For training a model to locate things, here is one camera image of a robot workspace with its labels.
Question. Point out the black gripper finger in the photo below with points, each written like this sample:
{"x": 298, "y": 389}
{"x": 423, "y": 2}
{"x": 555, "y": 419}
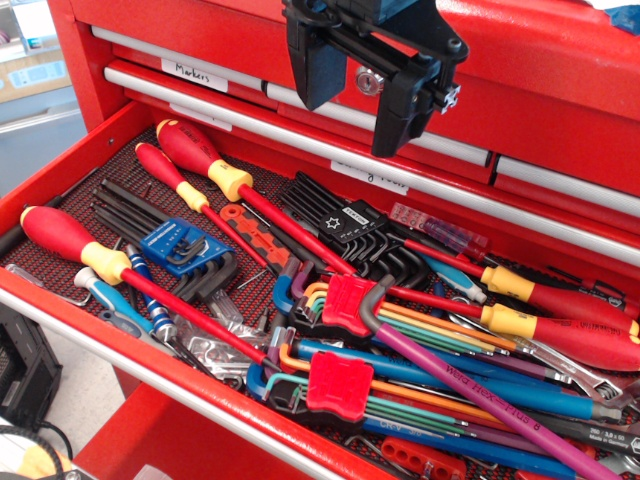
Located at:
{"x": 319, "y": 68}
{"x": 405, "y": 107}

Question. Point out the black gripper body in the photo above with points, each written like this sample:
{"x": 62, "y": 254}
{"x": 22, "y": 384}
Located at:
{"x": 386, "y": 36}

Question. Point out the black Torx key set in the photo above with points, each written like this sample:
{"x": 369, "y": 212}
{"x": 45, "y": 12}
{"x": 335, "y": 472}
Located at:
{"x": 361, "y": 235}

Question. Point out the violet Allen key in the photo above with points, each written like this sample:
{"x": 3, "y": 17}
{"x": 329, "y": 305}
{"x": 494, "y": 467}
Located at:
{"x": 490, "y": 402}

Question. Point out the large blue Allen key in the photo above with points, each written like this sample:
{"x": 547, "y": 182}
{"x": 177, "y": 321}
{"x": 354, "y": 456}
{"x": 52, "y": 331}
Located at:
{"x": 550, "y": 400}

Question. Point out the silver cabinet lock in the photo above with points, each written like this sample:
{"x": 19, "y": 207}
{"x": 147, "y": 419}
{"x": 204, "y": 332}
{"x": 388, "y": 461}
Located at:
{"x": 369, "y": 82}

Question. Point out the white handwritten drawer label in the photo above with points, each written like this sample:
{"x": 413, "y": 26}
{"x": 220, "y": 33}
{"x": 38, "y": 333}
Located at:
{"x": 386, "y": 178}

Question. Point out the white markers label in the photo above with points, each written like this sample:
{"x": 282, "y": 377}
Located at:
{"x": 195, "y": 75}

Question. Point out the red tool chest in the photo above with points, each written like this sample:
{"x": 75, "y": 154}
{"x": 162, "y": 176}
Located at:
{"x": 549, "y": 101}

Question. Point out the clear red bit case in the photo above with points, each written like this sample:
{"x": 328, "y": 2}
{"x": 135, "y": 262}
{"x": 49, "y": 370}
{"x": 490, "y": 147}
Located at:
{"x": 451, "y": 235}

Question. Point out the red yellow screwdriver large back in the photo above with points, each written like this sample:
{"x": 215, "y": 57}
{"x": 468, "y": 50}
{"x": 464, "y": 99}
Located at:
{"x": 190, "y": 149}

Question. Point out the teal grey screwdriver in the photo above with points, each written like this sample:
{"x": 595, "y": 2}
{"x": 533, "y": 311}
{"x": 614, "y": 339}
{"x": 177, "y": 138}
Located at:
{"x": 456, "y": 279}

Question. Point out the red yellow screwdriver thin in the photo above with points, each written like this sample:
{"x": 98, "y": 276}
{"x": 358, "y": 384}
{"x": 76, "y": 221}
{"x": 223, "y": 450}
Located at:
{"x": 156, "y": 163}

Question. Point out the upper red holder colour keys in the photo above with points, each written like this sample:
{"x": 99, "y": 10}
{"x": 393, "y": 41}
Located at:
{"x": 331, "y": 310}

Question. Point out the red holder colour keys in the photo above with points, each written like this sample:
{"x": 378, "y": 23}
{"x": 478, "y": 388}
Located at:
{"x": 332, "y": 390}
{"x": 331, "y": 310}

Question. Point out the open red drawer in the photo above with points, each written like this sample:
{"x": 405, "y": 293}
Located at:
{"x": 543, "y": 236}

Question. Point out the blue holder black hex keys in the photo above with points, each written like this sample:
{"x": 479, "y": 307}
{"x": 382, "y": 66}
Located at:
{"x": 203, "y": 265}

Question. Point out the red yellow screwdriver upper right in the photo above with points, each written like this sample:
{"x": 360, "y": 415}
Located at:
{"x": 560, "y": 303}

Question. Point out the lower red holder colour keys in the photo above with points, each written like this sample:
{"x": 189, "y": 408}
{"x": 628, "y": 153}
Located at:
{"x": 332, "y": 390}

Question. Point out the red yellow screwdriver front left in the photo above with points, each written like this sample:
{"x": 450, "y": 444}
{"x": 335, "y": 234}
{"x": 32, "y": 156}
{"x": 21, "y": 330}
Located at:
{"x": 61, "y": 234}

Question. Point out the blue grey precision screwdriver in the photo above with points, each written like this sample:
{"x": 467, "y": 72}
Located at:
{"x": 118, "y": 312}

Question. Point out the red yellow screwdriver lower right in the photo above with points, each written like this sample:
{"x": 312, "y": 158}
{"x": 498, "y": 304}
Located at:
{"x": 593, "y": 344}

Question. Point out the chrome adjustable wrench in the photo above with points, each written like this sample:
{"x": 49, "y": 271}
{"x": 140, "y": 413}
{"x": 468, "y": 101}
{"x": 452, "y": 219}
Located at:
{"x": 611, "y": 388}

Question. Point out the red bit holder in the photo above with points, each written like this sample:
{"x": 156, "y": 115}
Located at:
{"x": 421, "y": 459}

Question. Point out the black box on floor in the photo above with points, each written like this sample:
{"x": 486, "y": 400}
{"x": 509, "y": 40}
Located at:
{"x": 30, "y": 372}

